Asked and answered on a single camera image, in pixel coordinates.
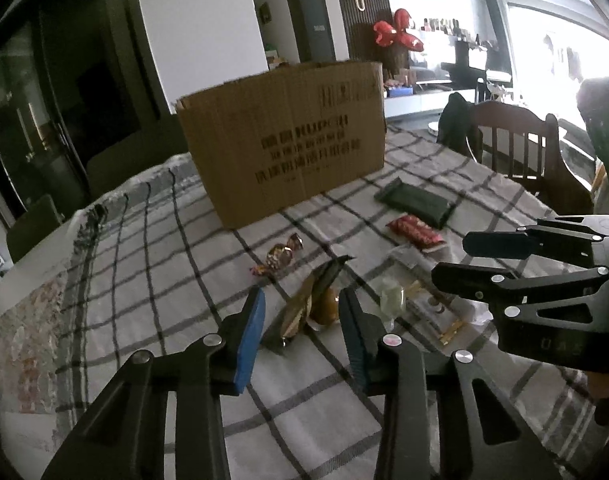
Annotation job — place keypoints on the red snack packet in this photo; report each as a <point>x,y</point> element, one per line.
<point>417,233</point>

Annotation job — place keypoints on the black garment on chair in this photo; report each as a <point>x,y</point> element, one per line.
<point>456,129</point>

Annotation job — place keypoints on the gold wrapped candy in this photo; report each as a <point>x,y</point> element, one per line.
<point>279,256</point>

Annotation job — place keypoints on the wooden dining chair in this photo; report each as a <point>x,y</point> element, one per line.
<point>514,142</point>

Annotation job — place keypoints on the floral table runner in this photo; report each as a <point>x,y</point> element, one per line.
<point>29,346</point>

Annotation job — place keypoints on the clear long snack bar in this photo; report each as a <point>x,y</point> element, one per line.
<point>443,314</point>

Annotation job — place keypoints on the red balloon decoration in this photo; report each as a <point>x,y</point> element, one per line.
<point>387,34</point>

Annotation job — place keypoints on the dark green flat packet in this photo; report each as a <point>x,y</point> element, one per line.
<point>428,207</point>

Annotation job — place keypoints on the pale green sweet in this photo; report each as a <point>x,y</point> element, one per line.
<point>392,298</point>

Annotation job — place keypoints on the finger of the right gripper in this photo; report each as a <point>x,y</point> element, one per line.
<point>495,286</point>
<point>579,240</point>

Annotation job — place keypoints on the brown cardboard box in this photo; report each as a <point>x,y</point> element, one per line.
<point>267,142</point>

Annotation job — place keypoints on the dark chair back left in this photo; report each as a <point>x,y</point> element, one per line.
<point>40,219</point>

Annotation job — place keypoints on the white low tv cabinet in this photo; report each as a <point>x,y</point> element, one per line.
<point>421,103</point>

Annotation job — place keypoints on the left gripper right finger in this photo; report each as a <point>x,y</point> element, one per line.
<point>444,416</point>

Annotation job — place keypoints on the grey checked tablecloth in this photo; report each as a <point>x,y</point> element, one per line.
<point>153,268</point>

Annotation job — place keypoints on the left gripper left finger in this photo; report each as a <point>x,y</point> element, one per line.
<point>121,435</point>

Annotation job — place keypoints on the dark brown gold snack bag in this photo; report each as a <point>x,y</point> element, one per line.
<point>295,315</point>

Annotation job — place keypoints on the brown round pastry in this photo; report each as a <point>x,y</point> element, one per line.
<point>325,310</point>

